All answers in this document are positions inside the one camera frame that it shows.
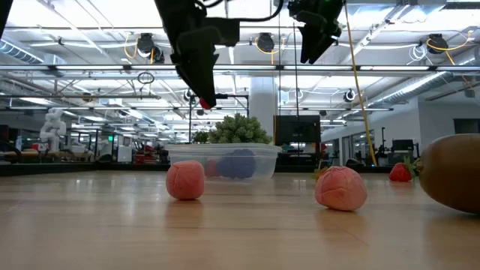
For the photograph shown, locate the black wall screen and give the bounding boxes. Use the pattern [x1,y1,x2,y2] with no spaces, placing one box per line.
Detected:
[453,118,480,135]

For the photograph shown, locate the black background monitor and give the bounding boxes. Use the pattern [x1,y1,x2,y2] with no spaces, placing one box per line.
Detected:
[391,139,413,153]

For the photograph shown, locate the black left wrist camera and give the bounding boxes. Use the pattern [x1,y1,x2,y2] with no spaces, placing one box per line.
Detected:
[209,17,241,48]

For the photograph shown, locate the brown toy kiwi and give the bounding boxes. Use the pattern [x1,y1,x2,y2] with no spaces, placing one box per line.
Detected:
[418,133,480,215]

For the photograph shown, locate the black left camera cable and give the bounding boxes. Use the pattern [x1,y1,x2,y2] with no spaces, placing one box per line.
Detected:
[194,0,285,23]

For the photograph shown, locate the purple toy grapes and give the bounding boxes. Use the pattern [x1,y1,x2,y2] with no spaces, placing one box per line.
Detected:
[215,148,258,180]

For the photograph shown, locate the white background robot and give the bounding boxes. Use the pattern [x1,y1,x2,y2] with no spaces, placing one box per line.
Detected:
[38,107,68,152]

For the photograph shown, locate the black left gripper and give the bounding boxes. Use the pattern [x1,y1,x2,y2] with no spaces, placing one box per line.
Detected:
[154,0,221,110]

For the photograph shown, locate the pink plush peach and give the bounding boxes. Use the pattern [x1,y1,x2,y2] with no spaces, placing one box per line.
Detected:
[165,160,206,202]
[313,166,369,213]

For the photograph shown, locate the green artificial succulent plant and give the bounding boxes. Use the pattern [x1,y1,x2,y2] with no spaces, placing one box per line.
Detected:
[207,113,274,146]

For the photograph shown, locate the dark green background plant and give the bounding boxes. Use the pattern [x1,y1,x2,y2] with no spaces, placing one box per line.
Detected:
[191,130,210,145]

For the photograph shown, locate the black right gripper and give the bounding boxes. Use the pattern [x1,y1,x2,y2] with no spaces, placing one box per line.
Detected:
[287,0,344,65]

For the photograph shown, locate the clear plastic tupperware container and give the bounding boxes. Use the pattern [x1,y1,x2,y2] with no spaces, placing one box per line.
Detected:
[164,143,283,185]

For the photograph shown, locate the silver ceiling air duct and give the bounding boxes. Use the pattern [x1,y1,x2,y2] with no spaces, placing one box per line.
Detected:
[367,55,480,110]
[0,38,45,65]

